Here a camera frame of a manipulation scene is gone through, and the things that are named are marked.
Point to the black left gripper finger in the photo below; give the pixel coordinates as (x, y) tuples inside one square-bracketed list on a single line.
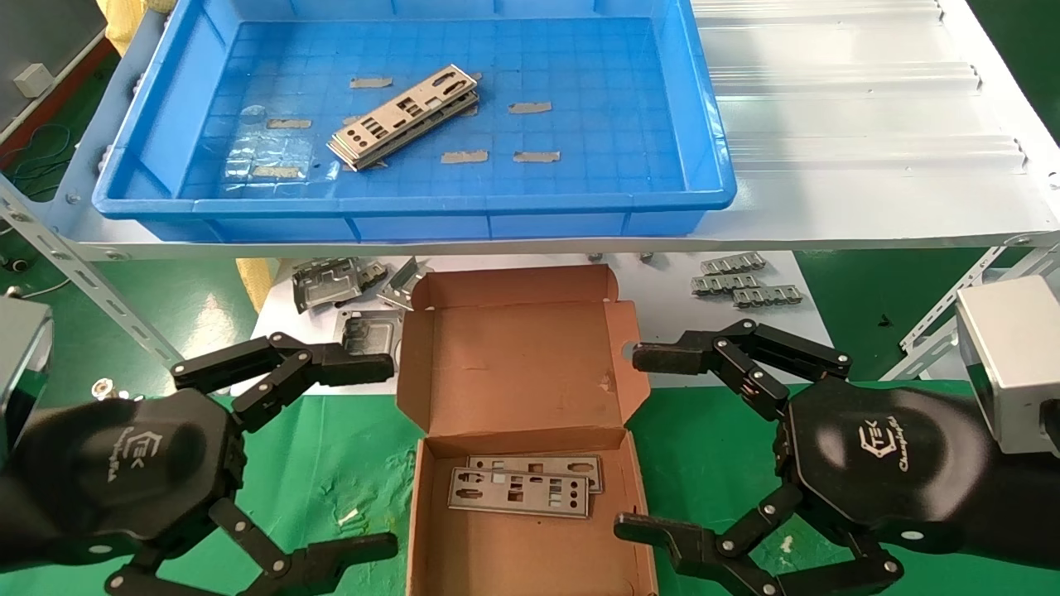
[(348, 369)]

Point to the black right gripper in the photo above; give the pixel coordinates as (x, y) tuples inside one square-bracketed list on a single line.
[(878, 463)]

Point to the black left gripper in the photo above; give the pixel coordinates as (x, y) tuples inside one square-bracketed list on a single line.
[(124, 472)]

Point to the brown cardboard box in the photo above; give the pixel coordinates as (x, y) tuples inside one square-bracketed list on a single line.
[(522, 372)]

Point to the blue plastic tray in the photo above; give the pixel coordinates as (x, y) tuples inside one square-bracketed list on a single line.
[(580, 190)]

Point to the green cloth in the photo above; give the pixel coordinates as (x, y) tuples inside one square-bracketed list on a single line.
[(331, 463)]

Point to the yellow foam block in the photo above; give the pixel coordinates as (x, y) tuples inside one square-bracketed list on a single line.
[(252, 281)]

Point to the white board sheet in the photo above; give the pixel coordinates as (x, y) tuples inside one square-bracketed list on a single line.
[(679, 314)]

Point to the notched metal strip part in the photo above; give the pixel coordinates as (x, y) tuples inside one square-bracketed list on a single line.
[(726, 284), (768, 296), (733, 263)]

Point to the silver binder clip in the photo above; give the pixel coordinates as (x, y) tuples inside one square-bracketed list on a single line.
[(103, 387)]

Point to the perforated steel angle brace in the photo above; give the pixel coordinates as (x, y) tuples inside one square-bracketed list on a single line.
[(927, 356), (83, 273), (952, 302)]

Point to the translucent corrugated sheet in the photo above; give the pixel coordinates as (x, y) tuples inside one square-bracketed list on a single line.
[(828, 108)]

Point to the yellow foam roll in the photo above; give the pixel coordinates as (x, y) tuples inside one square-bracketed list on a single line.
[(124, 25)]

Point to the square metal frame part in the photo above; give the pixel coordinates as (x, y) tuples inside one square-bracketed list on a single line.
[(368, 327)]

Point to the large stamped metal bracket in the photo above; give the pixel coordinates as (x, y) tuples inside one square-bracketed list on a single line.
[(327, 285)]

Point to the angled metal bracket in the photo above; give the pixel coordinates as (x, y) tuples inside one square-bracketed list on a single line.
[(404, 285)]

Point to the small stamped metal bracket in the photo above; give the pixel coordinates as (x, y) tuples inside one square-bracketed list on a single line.
[(374, 271)]

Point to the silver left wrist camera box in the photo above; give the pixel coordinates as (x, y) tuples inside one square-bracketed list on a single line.
[(21, 364)]

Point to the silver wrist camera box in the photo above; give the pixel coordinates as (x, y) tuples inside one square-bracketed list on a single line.
[(1014, 356), (21, 364)]

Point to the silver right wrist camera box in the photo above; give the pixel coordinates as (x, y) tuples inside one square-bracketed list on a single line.
[(1014, 356)]

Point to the white wall socket box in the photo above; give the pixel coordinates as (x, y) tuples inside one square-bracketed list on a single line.
[(33, 79)]

